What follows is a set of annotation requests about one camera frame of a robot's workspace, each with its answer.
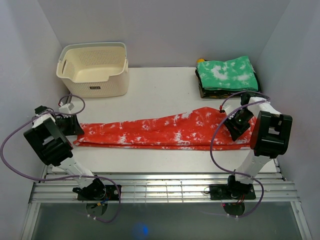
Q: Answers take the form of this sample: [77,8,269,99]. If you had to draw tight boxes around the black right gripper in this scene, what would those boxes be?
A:
[223,109,254,142]

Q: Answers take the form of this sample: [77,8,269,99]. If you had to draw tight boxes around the red white tie-dye trousers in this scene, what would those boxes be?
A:
[73,107,256,151]

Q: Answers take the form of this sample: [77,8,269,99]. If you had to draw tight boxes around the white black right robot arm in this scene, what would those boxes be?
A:
[220,91,293,199]

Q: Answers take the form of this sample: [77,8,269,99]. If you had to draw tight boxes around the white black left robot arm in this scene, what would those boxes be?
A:
[23,105,107,200]

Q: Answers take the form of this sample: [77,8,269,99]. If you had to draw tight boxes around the green white tie-dye trousers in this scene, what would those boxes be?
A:
[196,55,259,92]

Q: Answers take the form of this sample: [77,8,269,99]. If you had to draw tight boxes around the yellow object behind stack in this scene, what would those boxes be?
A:
[196,58,206,63]

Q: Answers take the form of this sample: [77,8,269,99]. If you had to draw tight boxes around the cream perforated plastic basket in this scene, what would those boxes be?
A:
[56,42,130,98]

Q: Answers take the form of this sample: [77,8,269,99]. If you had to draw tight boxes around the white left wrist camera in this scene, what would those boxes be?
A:
[58,102,75,115]

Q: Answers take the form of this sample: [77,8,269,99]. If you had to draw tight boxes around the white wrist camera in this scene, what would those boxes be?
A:
[219,105,235,120]
[58,102,75,115]

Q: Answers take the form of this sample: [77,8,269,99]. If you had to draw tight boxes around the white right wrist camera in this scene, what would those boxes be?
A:
[219,105,235,120]

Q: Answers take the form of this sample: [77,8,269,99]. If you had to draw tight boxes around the aluminium table frame rails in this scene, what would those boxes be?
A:
[20,146,312,240]

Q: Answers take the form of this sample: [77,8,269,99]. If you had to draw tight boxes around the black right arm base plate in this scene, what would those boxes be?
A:
[209,184,256,200]

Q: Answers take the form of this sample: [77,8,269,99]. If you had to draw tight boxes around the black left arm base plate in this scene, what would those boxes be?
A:
[72,184,122,202]

